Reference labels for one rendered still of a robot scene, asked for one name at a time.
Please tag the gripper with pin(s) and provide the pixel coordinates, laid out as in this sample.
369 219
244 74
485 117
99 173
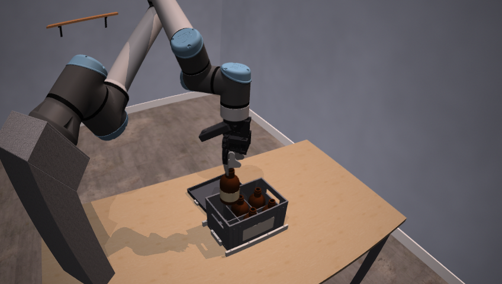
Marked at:
235 143

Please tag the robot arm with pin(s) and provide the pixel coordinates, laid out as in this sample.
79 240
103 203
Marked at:
85 93

